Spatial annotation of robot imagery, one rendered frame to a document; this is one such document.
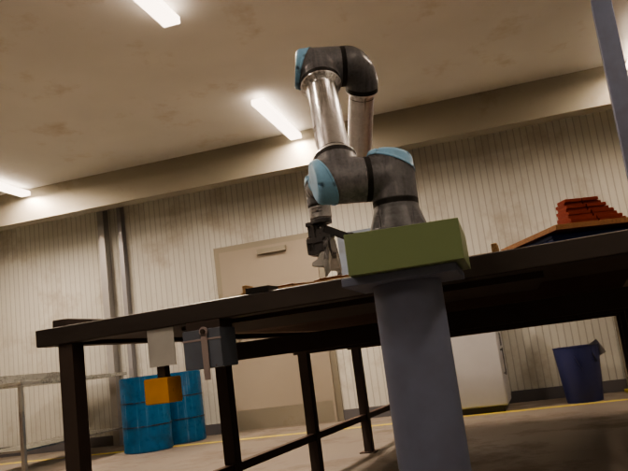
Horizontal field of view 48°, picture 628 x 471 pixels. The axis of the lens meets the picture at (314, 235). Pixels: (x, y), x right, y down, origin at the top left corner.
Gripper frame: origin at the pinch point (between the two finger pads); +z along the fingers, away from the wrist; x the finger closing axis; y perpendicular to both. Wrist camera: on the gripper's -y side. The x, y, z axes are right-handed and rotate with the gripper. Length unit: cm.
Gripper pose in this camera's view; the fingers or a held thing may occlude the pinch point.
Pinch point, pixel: (335, 278)
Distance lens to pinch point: 229.8
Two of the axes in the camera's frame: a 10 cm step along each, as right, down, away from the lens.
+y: -9.4, 1.9, 2.9
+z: 1.4, 9.7, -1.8
